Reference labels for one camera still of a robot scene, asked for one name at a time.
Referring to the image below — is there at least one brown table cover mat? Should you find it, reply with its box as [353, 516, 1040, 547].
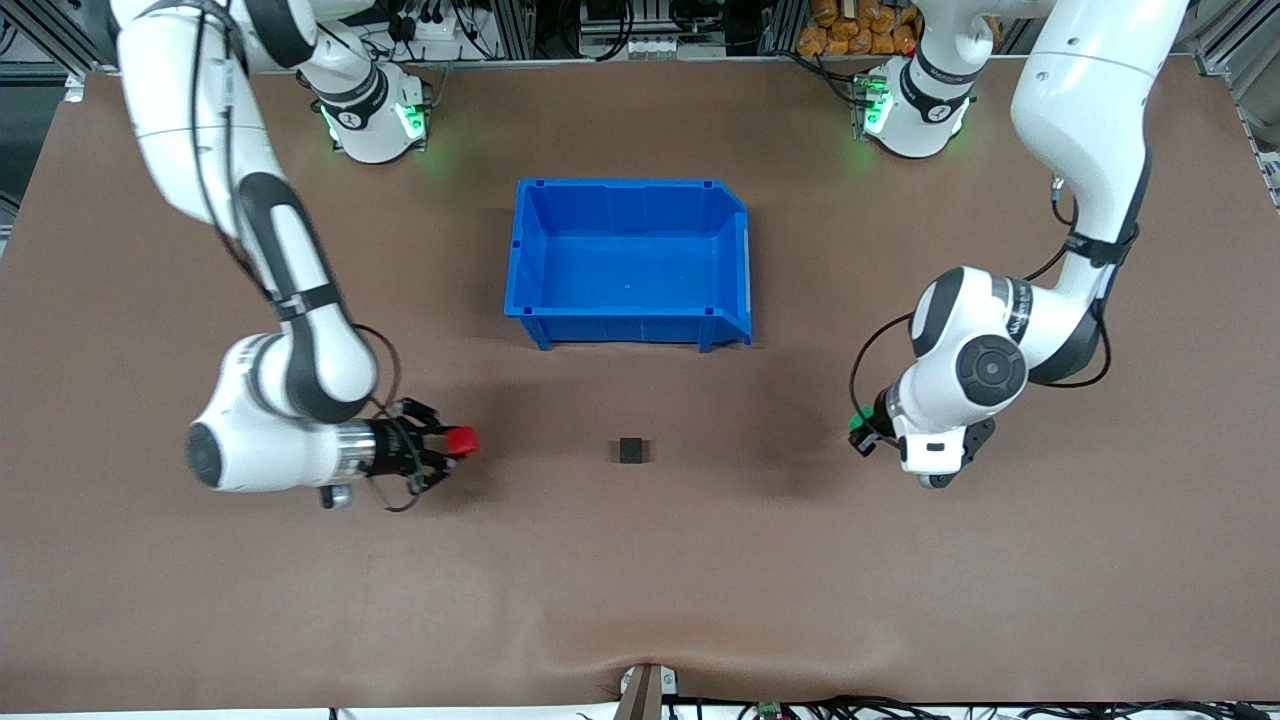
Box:
[0, 55, 1280, 713]

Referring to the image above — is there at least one blue plastic storage bin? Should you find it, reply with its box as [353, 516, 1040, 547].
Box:
[503, 178, 753, 353]

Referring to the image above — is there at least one metal table edge clamp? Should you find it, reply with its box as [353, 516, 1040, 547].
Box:
[619, 663, 680, 720]

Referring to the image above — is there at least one orange netted bag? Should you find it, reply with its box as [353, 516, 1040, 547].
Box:
[797, 0, 923, 58]

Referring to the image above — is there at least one white power strip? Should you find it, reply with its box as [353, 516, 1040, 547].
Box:
[398, 8, 463, 43]

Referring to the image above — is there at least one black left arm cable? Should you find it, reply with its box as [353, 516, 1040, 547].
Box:
[849, 175, 1113, 417]

